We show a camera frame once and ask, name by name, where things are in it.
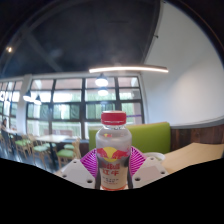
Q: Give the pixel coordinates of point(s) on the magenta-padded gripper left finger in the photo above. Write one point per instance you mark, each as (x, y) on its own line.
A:
(75, 173)

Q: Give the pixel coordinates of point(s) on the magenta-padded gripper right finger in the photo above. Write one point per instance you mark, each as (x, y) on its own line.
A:
(150, 171)

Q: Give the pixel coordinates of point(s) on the clear red-capped drink bottle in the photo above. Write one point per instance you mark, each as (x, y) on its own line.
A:
(113, 150)

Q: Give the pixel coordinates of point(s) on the wooden chairs with green seats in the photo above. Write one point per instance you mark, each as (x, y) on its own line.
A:
(65, 153)

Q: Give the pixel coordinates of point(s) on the green upholstered bench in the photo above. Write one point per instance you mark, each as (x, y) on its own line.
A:
(150, 136)

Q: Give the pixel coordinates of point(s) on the wooden dining table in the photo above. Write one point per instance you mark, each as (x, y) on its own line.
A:
(53, 137)

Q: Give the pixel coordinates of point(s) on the person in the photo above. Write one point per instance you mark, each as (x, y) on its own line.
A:
(4, 128)

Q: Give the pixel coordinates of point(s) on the hanging pendant lamps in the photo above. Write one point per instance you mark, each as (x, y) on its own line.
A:
(101, 81)

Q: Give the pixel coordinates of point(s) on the long linear ceiling light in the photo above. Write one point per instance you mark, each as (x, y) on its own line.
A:
(130, 69)

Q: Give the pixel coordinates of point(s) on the dark-framed window wall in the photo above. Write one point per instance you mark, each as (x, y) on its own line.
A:
(66, 110)

